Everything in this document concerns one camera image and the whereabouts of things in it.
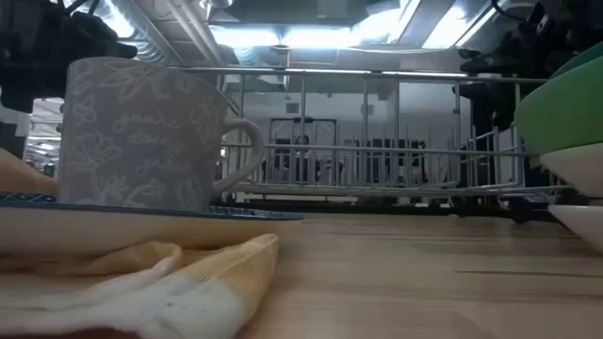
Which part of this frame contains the grey wire dish rack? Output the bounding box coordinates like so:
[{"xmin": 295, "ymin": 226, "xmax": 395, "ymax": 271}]
[{"xmin": 173, "ymin": 65, "xmax": 574, "ymax": 223}]

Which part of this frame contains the light green plate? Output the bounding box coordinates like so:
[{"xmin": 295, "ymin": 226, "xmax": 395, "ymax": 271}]
[{"xmin": 513, "ymin": 55, "xmax": 603, "ymax": 157}]

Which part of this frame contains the black metal table frame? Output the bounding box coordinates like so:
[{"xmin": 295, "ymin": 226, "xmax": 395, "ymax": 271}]
[{"xmin": 225, "ymin": 199, "xmax": 566, "ymax": 218}]

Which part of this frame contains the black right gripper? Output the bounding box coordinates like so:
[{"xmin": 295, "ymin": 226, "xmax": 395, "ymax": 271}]
[{"xmin": 464, "ymin": 11, "xmax": 574, "ymax": 77}]

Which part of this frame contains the person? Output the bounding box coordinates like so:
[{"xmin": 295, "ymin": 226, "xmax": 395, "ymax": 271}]
[{"xmin": 282, "ymin": 134, "xmax": 326, "ymax": 185}]

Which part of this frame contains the light wooden desk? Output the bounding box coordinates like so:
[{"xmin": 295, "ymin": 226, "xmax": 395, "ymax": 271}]
[{"xmin": 242, "ymin": 193, "xmax": 359, "ymax": 204}]

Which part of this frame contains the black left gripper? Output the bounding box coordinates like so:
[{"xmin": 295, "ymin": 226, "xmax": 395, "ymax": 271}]
[{"xmin": 0, "ymin": 0, "xmax": 139, "ymax": 114}]

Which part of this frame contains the yellow white dish towel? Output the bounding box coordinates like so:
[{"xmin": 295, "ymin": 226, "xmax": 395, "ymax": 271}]
[{"xmin": 0, "ymin": 148, "xmax": 280, "ymax": 339}]

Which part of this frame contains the grey floral mug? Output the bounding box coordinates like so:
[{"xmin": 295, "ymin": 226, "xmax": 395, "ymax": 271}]
[{"xmin": 57, "ymin": 56, "xmax": 267, "ymax": 214}]

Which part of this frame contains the blue patterned plate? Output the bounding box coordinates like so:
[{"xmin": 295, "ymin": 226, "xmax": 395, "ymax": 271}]
[{"xmin": 0, "ymin": 190, "xmax": 303, "ymax": 259}]

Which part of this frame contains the silver ventilation duct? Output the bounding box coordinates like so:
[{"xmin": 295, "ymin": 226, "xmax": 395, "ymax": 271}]
[{"xmin": 107, "ymin": 0, "xmax": 189, "ymax": 67}]

